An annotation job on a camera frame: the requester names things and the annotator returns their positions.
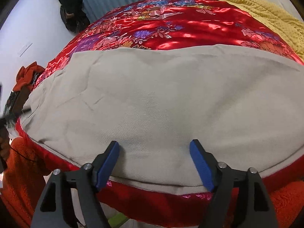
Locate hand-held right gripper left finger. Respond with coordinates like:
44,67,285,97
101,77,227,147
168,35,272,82
30,141,120,228

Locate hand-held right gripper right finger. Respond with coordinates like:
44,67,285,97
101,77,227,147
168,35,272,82
189,139,279,228

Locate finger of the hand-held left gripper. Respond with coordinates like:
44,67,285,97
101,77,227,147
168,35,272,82
0,109,32,125

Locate beige pants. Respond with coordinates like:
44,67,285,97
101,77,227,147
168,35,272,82
20,46,304,194

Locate person's left hand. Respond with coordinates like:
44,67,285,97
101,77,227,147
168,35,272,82
0,129,11,169

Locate dark wooden furniture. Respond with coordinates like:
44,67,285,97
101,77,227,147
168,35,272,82
5,85,32,114

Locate red clothes pile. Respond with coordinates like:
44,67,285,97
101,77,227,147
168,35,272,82
13,62,45,92

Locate green object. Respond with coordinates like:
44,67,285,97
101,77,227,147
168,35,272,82
108,212,130,228

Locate person's orange fleece trousers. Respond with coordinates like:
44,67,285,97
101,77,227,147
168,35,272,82
0,138,304,228

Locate black hanging coat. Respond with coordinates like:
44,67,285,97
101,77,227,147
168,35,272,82
55,0,91,34

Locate red floral satin blanket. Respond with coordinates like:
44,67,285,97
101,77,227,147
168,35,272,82
14,0,304,227

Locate yellow dotted quilt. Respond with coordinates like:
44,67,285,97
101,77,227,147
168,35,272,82
202,0,304,63

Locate white wall plate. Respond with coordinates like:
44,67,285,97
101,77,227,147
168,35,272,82
19,43,33,57

